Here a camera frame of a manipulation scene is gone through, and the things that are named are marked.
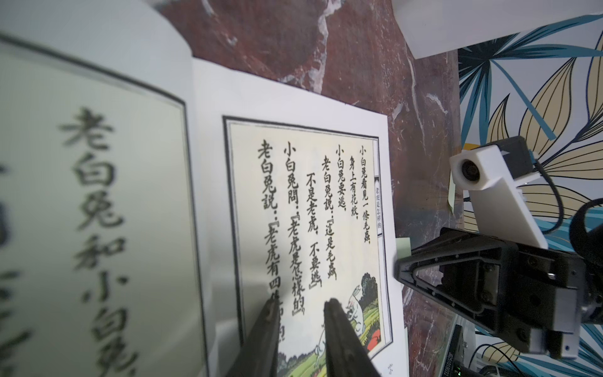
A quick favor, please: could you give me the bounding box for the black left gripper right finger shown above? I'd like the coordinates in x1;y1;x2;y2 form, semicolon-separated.
323;298;379;377

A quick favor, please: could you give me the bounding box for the green sticky note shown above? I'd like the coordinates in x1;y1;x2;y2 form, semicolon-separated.
396;237;412;259
448;174;456;214

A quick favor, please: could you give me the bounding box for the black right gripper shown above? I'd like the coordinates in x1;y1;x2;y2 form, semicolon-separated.
394;228;602;360

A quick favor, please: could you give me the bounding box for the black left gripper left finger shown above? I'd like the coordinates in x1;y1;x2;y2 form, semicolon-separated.
226;298;280;377

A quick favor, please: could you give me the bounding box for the green sticky note top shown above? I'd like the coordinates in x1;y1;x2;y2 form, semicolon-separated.
448;174;456;214

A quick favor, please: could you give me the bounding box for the Chinese picture book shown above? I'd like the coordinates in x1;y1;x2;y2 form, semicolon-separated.
1;1;410;376

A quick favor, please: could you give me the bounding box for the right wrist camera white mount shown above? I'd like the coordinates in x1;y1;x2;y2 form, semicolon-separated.
449;136;548;249

